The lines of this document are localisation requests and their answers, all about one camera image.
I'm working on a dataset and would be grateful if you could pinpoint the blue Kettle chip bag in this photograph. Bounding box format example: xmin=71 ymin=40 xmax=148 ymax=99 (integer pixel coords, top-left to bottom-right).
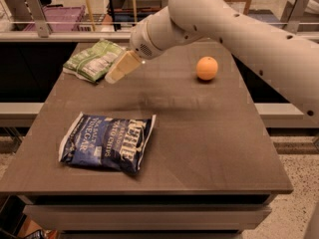
xmin=59 ymin=113 xmax=157 ymax=174

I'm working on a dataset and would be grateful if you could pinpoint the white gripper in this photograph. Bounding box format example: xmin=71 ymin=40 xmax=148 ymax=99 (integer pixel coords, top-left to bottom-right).
xmin=105 ymin=19 xmax=162 ymax=84

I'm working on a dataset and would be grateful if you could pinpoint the yellow broom handle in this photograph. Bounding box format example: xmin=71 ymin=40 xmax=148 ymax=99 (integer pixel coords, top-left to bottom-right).
xmin=85 ymin=0 xmax=96 ymax=32

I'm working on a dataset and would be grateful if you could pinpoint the purple plastic crate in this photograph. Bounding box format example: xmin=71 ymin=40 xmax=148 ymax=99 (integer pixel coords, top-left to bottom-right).
xmin=22 ymin=5 xmax=87 ymax=33

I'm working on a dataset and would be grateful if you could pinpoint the orange fruit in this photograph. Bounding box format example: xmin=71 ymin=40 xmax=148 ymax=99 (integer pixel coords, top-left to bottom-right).
xmin=195 ymin=57 xmax=218 ymax=81

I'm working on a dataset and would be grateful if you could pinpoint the green jalapeno chip bag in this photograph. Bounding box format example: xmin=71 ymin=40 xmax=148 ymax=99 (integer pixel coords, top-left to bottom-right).
xmin=63 ymin=40 xmax=126 ymax=83

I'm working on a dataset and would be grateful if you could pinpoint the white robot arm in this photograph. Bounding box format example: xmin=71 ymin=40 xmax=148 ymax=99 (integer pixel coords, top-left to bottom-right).
xmin=106 ymin=0 xmax=319 ymax=122

